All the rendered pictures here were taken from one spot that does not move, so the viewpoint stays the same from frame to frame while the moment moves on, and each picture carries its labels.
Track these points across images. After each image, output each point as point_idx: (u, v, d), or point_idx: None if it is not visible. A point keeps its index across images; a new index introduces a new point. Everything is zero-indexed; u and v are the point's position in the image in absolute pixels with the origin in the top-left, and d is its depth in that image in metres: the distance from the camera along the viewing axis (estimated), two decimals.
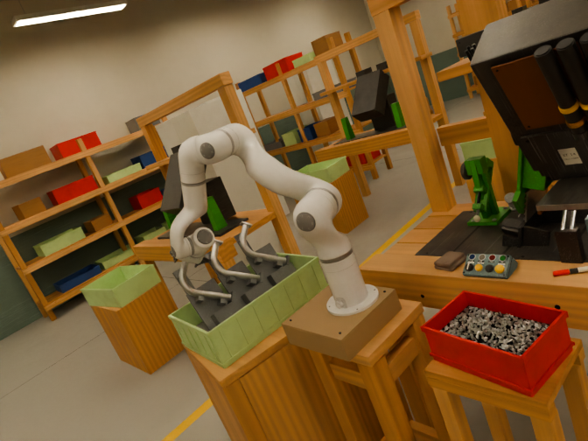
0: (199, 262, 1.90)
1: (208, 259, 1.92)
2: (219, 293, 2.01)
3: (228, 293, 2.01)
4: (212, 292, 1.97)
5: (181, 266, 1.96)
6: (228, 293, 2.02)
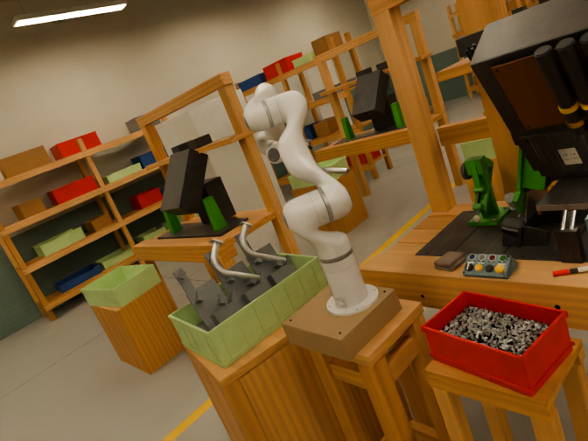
0: None
1: (311, 146, 2.15)
2: (338, 167, 2.20)
3: (345, 168, 2.17)
4: (329, 169, 2.20)
5: None
6: (345, 168, 2.17)
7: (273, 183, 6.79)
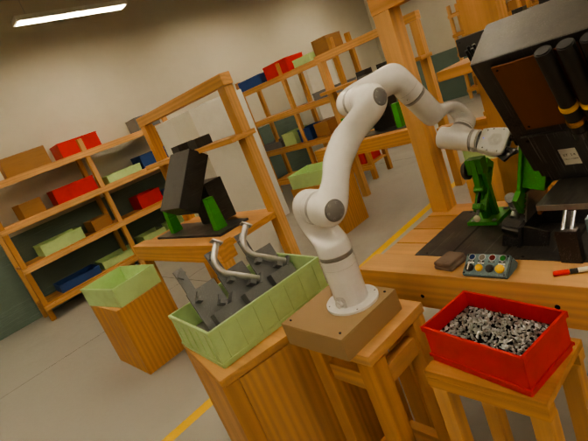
0: None
1: (502, 159, 1.56)
2: None
3: (513, 213, 1.58)
4: None
5: None
6: (513, 213, 1.58)
7: (273, 183, 6.79)
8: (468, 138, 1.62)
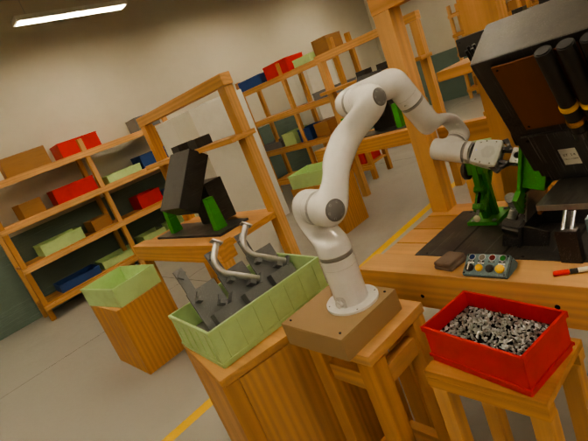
0: None
1: (495, 171, 1.57)
2: (512, 214, 1.59)
3: None
4: None
5: None
6: None
7: (273, 183, 6.79)
8: (461, 150, 1.64)
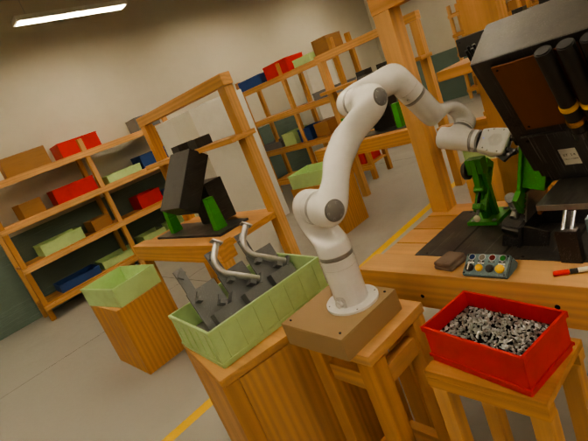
0: None
1: (502, 159, 1.56)
2: None
3: (513, 213, 1.58)
4: None
5: None
6: (513, 213, 1.58)
7: (273, 183, 6.79)
8: (468, 138, 1.62)
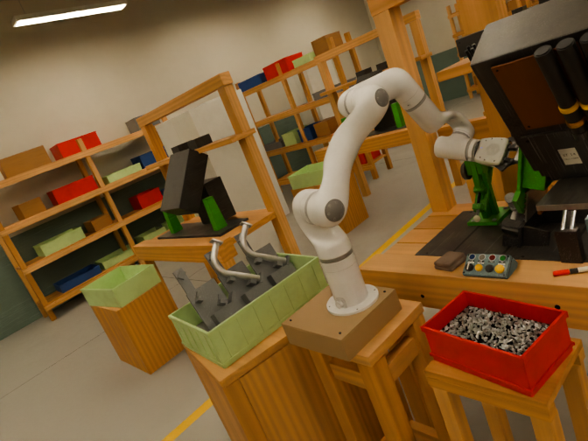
0: None
1: (500, 169, 1.56)
2: (516, 213, 1.58)
3: None
4: None
5: None
6: None
7: (273, 183, 6.79)
8: (466, 148, 1.63)
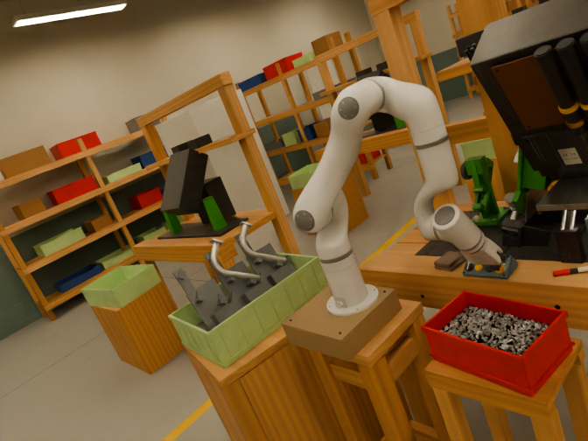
0: None
1: None
2: (515, 215, 1.58)
3: None
4: None
5: None
6: None
7: (273, 183, 6.79)
8: (460, 249, 1.30)
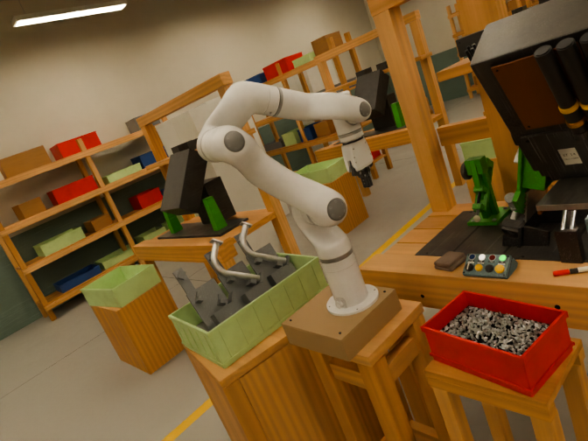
0: (371, 155, 1.54)
1: (369, 163, 1.58)
2: (515, 215, 1.58)
3: None
4: None
5: None
6: None
7: None
8: None
